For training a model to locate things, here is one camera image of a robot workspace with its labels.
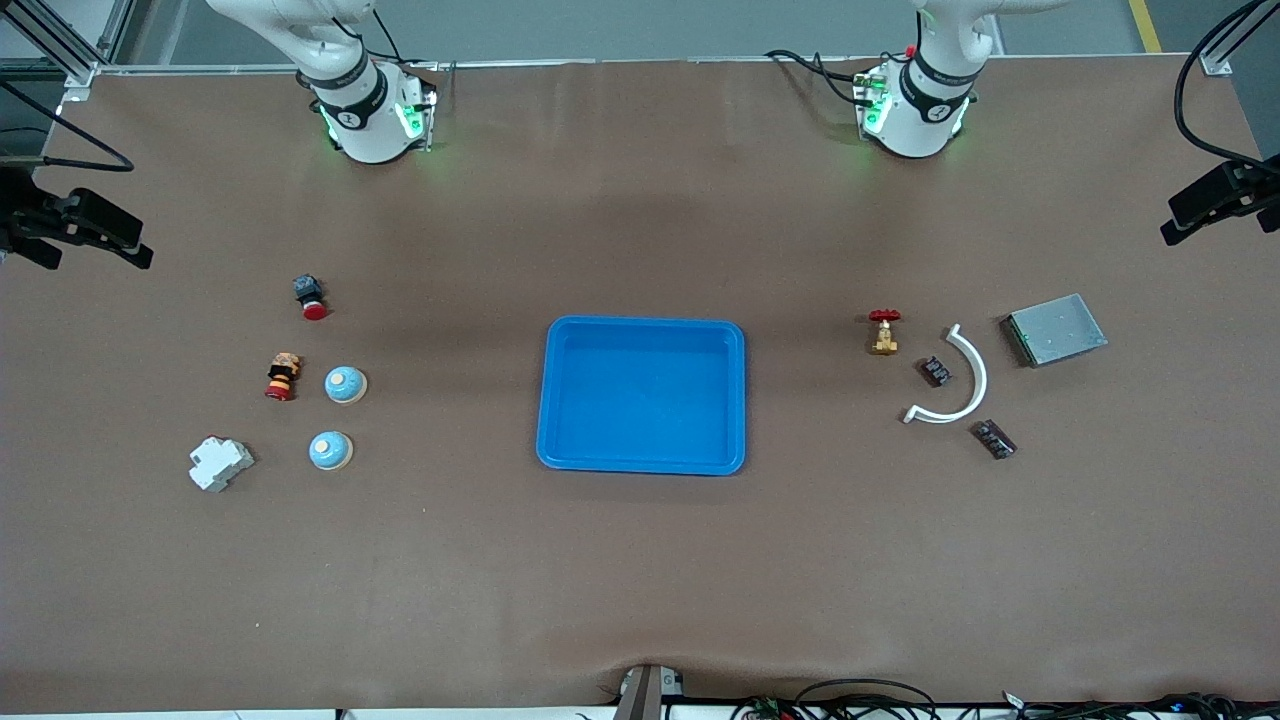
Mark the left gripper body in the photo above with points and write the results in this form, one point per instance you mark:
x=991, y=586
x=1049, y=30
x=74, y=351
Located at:
x=1254, y=190

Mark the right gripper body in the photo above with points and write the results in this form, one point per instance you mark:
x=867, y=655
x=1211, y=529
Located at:
x=22, y=214

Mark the black electrolytic capacitor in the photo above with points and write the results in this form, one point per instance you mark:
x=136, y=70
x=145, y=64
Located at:
x=936, y=371
x=994, y=439

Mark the blue bell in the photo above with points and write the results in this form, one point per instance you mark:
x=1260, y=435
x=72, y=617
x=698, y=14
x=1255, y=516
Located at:
x=345, y=385
x=330, y=451

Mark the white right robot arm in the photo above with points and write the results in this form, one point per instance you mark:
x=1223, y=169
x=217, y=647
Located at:
x=360, y=110

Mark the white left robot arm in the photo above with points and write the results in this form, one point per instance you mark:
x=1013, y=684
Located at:
x=915, y=110

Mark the blue plastic tray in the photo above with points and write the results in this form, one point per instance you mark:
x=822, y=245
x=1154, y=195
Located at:
x=640, y=400

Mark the silver metal module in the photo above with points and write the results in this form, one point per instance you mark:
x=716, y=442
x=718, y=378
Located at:
x=1057, y=330

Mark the red emergency stop button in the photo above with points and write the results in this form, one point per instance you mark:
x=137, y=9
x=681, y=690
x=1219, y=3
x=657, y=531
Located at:
x=312, y=300

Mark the red orange black pushbutton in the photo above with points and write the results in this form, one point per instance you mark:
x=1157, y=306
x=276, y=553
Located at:
x=282, y=378

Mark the white circuit breaker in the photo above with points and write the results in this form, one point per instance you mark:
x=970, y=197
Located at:
x=220, y=465

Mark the brown table mat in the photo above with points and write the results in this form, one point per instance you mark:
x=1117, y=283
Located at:
x=640, y=570

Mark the aluminium frame post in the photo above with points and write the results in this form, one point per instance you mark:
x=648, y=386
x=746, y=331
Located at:
x=1222, y=55
x=60, y=45

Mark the white curved plastic bracket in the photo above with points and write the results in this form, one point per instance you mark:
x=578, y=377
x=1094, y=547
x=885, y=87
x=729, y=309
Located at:
x=978, y=375

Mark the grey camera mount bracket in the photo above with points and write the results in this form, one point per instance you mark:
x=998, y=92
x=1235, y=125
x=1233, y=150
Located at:
x=645, y=695

